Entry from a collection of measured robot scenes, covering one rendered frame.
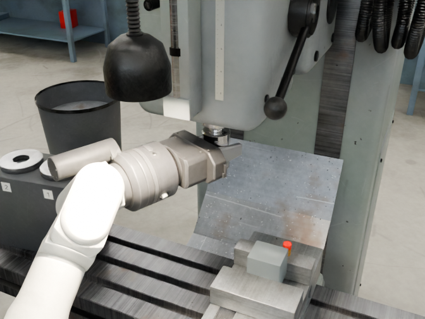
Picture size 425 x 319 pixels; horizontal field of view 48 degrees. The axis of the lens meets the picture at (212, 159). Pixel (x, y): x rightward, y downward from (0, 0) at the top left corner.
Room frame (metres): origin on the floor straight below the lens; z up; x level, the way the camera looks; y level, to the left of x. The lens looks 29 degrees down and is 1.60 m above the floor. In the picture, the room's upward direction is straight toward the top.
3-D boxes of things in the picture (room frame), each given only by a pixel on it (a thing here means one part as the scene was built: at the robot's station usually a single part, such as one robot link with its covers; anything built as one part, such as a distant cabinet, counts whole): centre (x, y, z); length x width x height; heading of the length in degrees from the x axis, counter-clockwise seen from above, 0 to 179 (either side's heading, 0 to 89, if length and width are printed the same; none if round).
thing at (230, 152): (0.68, -0.03, 1.24); 0.06 x 0.02 x 0.03; 130
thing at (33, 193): (0.89, 0.36, 1.01); 0.22 x 0.12 x 0.20; 73
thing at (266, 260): (0.66, -0.10, 1.02); 0.06 x 0.05 x 0.06; 66
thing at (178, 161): (0.64, 0.06, 1.23); 0.13 x 0.12 x 0.10; 40
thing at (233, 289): (0.61, -0.08, 1.00); 0.15 x 0.06 x 0.04; 66
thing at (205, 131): (0.70, -0.01, 1.26); 0.05 x 0.05 x 0.01
